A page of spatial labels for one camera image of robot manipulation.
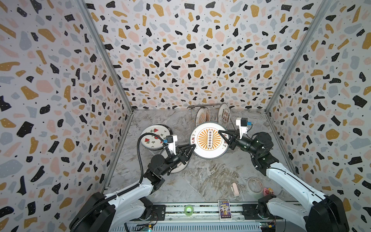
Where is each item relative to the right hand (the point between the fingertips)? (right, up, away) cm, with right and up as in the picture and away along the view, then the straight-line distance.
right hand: (221, 133), depth 69 cm
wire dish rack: (+5, +12, +44) cm, 46 cm away
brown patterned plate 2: (-4, +11, +29) cm, 31 cm away
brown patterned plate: (-8, +9, +37) cm, 39 cm away
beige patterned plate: (-5, -6, +3) cm, 8 cm away
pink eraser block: (+10, -32, +11) cm, 35 cm away
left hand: (-12, -7, +1) cm, 14 cm away
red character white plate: (-22, -23, +20) cm, 38 cm away
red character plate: (+9, +11, +38) cm, 40 cm away
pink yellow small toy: (+27, -32, +9) cm, 43 cm away
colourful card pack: (+3, -40, +5) cm, 40 cm away
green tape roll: (-16, -41, +7) cm, 44 cm away
